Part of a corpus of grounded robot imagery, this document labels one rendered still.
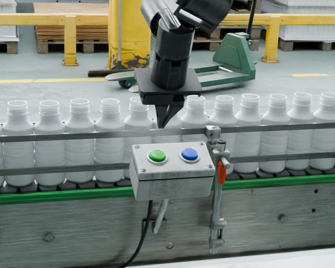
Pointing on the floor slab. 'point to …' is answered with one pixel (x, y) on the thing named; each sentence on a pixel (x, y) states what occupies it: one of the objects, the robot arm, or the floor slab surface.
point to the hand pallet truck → (237, 45)
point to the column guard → (128, 35)
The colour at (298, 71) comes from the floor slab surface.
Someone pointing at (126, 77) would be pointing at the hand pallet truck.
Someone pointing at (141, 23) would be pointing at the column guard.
